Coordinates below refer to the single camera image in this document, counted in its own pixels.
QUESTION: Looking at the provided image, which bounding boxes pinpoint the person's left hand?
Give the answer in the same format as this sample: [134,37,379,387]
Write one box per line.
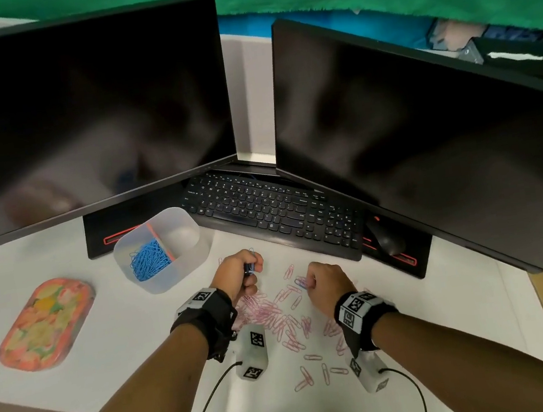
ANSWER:
[206,247,269,309]

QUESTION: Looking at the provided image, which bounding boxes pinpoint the person's right hand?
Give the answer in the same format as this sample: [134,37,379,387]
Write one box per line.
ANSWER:
[302,257,360,321]

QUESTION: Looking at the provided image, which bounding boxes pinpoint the blue partition panel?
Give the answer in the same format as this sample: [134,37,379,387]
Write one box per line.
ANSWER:
[217,0,439,76]

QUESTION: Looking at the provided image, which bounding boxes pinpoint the person's right forearm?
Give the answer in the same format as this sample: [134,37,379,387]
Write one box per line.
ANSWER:
[368,292,543,412]

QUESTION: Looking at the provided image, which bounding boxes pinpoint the black keyboard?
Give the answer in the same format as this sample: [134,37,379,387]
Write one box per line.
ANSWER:
[177,151,372,284]

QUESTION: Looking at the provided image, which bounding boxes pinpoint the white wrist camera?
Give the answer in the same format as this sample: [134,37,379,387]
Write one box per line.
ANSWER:
[348,347,392,397]
[230,321,273,383]

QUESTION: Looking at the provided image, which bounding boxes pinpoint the wristband with marker tags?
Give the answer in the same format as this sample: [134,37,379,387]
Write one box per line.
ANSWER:
[332,286,404,360]
[165,283,245,369]

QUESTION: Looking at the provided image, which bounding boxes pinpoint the black left camera cable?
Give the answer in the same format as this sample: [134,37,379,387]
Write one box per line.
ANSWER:
[178,360,249,412]

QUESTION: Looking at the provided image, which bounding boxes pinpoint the black computer mouse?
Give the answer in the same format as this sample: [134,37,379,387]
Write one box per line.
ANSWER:
[365,213,408,259]

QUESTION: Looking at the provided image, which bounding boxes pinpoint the black computer monitor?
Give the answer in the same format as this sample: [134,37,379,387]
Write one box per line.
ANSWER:
[0,0,246,251]
[257,0,543,306]

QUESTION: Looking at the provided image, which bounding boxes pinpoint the translucent plastic divided container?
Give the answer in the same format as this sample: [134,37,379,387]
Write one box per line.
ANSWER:
[108,203,215,300]

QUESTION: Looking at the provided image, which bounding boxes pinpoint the person's left forearm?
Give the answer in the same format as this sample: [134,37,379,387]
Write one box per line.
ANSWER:
[30,321,219,412]

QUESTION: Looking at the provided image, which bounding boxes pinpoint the pile of blue pink paperclips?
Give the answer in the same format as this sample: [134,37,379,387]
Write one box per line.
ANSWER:
[217,239,375,401]

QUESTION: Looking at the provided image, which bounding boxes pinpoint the left wristband with marker tags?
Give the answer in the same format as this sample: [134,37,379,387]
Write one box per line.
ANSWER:
[165,283,245,369]

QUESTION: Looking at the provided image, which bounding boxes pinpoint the black camera cable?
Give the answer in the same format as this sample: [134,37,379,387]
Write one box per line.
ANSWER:
[178,360,249,412]
[380,363,428,412]

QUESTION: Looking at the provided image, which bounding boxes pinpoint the black right camera cable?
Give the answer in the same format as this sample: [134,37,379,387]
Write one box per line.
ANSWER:
[380,363,428,412]

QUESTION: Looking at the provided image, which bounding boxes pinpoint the black equipment white labels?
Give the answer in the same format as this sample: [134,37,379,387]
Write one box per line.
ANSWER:
[456,27,543,99]

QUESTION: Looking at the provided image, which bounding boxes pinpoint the right wristband with marker tags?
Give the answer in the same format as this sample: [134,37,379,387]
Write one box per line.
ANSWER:
[332,286,404,360]

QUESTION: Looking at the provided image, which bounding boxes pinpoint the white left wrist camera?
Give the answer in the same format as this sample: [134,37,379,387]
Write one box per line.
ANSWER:
[230,321,273,383]

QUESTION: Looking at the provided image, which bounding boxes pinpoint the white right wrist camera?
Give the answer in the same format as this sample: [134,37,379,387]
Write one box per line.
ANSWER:
[348,347,392,397]

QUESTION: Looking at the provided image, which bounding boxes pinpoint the heap of sorted blue paperclips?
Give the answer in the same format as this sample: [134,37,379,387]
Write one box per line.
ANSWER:
[127,236,173,283]

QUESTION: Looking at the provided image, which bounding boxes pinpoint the floral orange tin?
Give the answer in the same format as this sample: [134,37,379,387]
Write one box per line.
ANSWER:
[0,273,105,376]

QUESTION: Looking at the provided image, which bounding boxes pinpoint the black red-trimmed desk mat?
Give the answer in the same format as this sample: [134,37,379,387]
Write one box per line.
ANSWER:
[79,182,193,261]

